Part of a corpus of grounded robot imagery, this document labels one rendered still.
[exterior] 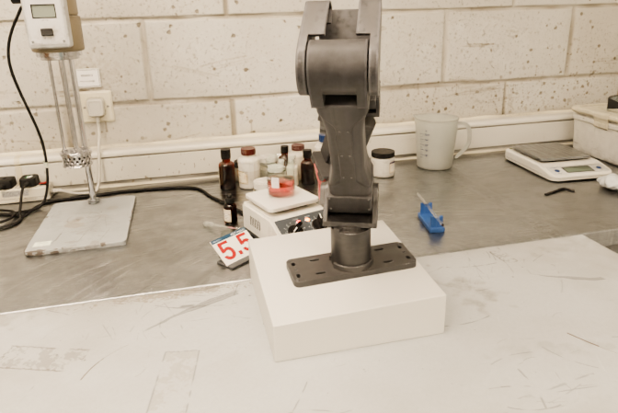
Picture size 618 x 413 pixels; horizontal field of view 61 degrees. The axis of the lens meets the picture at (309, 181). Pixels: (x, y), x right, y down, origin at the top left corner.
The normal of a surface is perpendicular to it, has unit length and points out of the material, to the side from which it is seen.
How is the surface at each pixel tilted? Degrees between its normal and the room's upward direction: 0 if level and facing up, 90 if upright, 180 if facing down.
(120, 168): 90
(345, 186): 128
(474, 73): 90
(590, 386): 0
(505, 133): 90
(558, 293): 0
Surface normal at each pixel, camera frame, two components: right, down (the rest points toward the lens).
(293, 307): -0.04, -0.92
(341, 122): -0.11, 0.83
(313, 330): 0.24, 0.30
